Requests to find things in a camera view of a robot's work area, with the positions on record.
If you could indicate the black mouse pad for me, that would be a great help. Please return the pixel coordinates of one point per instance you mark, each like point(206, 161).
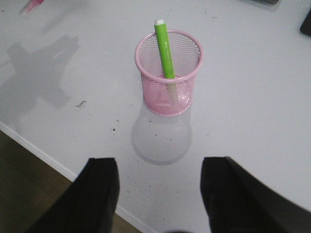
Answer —
point(306, 25)

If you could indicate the pink mesh pen holder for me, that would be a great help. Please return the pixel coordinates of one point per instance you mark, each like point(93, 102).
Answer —
point(169, 97)

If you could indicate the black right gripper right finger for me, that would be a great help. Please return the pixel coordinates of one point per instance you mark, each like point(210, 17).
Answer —
point(237, 202)

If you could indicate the grey open laptop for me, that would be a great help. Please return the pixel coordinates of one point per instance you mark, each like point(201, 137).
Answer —
point(271, 2)

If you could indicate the green highlighter pen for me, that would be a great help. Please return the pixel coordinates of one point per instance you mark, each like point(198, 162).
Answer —
point(164, 48)

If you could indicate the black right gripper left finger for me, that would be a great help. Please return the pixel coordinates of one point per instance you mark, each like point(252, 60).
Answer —
point(88, 205)

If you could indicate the pink highlighter pen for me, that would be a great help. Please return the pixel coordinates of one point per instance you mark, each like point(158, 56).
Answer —
point(31, 4)

